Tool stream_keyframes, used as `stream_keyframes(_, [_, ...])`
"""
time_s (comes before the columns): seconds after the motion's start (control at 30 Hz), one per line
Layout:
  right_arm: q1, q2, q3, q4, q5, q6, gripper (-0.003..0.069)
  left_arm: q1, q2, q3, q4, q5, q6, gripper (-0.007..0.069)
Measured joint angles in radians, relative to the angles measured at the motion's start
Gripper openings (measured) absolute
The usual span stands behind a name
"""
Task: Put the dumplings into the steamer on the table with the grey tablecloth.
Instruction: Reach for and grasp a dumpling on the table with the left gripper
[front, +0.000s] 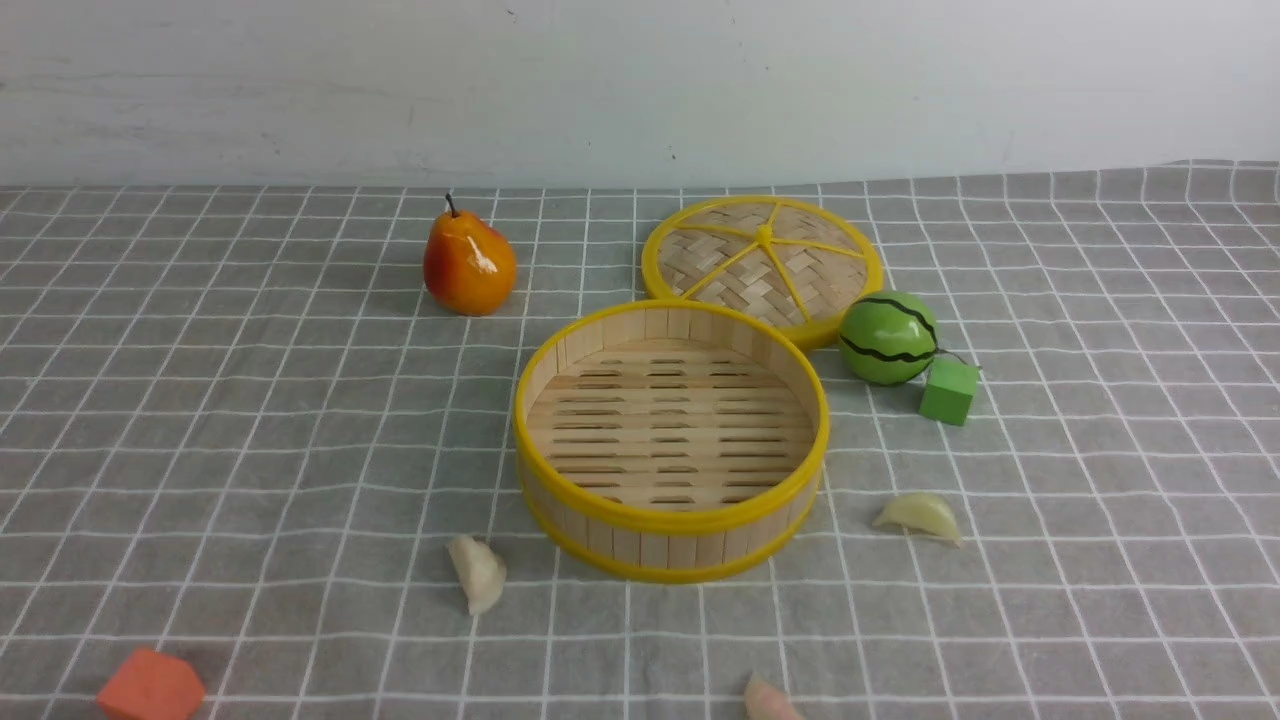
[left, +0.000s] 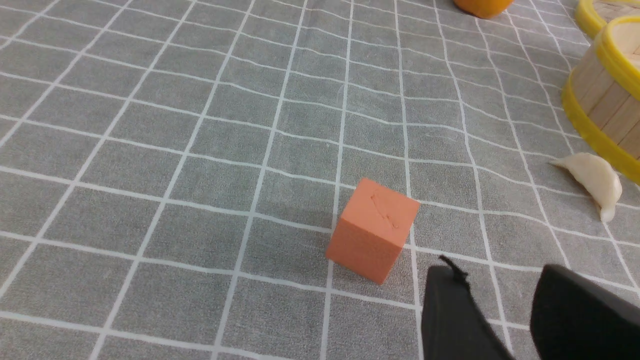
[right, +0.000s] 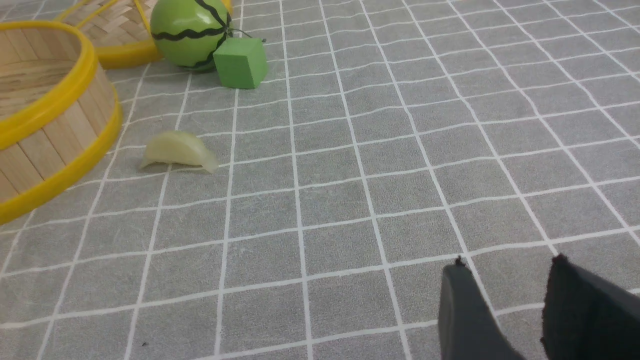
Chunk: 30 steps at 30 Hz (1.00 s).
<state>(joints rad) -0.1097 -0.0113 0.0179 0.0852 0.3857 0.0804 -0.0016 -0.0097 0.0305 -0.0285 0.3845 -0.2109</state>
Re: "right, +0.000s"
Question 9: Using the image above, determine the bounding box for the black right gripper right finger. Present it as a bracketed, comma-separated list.
[541, 254, 640, 360]

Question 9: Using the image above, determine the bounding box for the pale yellow dumpling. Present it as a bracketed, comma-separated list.
[139, 130, 220, 174]

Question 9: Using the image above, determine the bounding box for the green wooden cube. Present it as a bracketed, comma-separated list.
[213, 37, 269, 90]

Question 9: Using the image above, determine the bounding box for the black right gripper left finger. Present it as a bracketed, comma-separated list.
[438, 257, 523, 360]

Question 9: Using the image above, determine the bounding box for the green toy watermelon ball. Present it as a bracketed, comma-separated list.
[150, 0, 233, 71]

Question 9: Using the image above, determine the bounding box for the woven bamboo steamer lid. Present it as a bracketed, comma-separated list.
[54, 0, 234, 70]

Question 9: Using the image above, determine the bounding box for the grey checkered tablecloth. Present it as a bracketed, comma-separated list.
[1, 0, 640, 360]

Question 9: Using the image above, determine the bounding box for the bamboo steamer tray yellow rim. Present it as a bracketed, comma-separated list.
[0, 20, 122, 224]

